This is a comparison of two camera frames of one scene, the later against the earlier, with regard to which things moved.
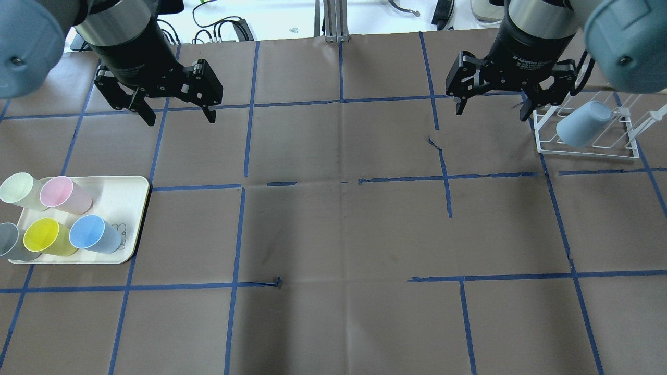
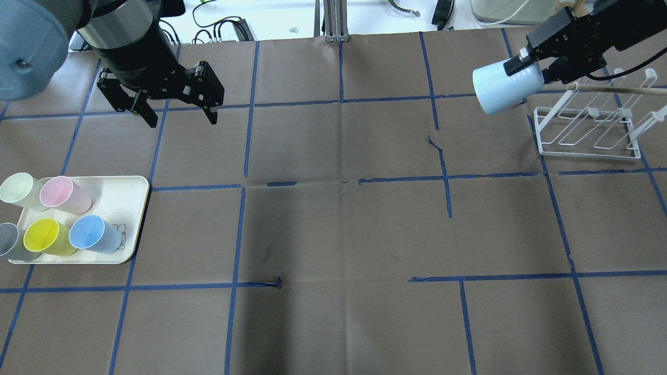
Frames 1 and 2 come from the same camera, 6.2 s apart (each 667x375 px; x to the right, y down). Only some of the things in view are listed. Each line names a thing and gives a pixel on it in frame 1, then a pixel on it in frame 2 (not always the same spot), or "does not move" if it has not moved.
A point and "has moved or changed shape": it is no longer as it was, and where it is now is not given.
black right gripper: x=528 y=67 → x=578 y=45
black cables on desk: x=243 y=30 does not move
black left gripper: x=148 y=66 does not move
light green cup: x=22 y=189 does not move
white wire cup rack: x=595 y=124 does not move
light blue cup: x=581 y=125 has moved or changed shape
